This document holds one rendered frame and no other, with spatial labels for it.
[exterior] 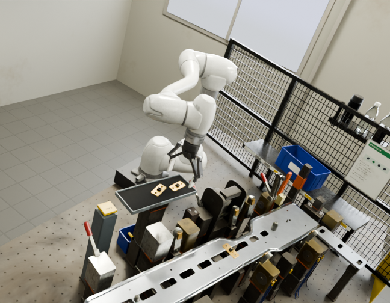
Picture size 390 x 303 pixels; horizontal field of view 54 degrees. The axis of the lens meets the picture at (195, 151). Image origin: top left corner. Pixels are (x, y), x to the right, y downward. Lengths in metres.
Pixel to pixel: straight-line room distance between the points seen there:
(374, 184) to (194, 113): 1.33
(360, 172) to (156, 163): 1.23
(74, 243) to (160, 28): 3.46
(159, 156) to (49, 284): 0.90
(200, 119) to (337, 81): 2.76
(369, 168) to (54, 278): 1.81
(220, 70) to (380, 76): 2.31
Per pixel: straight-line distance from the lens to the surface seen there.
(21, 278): 1.92
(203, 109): 1.53
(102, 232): 1.62
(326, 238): 2.23
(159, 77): 5.10
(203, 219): 1.80
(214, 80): 2.07
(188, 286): 1.62
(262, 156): 2.60
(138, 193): 1.69
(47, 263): 1.97
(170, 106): 1.51
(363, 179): 2.50
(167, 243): 1.61
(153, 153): 2.25
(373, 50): 4.07
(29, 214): 3.19
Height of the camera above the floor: 2.22
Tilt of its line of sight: 30 degrees down
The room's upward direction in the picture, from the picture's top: 19 degrees clockwise
